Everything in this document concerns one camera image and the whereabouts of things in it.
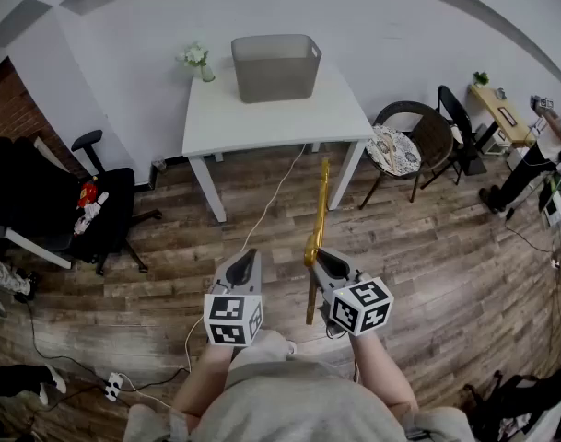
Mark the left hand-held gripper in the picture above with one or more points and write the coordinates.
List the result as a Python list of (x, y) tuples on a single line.
[(234, 320)]

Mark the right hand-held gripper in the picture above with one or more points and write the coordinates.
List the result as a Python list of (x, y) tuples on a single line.
[(360, 309)]

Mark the long golden stick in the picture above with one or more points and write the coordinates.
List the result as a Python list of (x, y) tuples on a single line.
[(321, 210)]

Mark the grey plastic bin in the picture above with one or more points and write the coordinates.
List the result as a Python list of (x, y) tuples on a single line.
[(275, 76)]

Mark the person's left forearm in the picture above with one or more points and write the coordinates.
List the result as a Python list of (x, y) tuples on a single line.
[(206, 375)]

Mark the person's right forearm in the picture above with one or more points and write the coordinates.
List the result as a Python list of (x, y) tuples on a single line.
[(381, 375)]

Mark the person's grey trousers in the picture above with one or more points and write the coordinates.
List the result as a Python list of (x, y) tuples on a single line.
[(264, 345)]

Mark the person's beige shoe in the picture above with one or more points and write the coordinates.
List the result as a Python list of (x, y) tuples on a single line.
[(291, 347)]

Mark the patterned round seat cushion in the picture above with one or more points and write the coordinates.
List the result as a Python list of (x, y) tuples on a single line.
[(402, 152)]

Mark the white table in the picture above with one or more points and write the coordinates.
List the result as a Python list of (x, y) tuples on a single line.
[(261, 127)]

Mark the small metal can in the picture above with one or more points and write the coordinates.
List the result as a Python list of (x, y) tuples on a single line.
[(159, 164)]

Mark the person's grey shirt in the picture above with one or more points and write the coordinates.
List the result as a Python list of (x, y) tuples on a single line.
[(298, 408)]

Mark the black office chair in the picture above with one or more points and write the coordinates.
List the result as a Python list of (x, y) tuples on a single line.
[(114, 201)]

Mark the brown wicker chair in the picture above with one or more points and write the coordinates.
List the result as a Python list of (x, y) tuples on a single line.
[(434, 131)]

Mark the red toy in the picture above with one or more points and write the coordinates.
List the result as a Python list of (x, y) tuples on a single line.
[(86, 192)]

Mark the black folding chair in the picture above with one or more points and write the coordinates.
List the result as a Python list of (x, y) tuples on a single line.
[(459, 122)]

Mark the white power strip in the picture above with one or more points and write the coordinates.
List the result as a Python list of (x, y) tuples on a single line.
[(113, 387)]

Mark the white flowers in glass vase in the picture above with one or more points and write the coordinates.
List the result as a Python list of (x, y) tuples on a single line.
[(207, 73)]

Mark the black bag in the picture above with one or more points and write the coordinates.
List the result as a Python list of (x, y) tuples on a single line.
[(506, 408)]

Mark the white device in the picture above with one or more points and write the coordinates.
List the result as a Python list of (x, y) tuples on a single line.
[(554, 207)]

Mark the wooden side desk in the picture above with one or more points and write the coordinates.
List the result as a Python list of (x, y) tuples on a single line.
[(489, 104)]

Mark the dark rectangular tray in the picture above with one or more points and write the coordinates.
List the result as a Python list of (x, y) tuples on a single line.
[(506, 116)]

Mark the small green potted plant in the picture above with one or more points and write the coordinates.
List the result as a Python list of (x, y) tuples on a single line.
[(481, 78)]

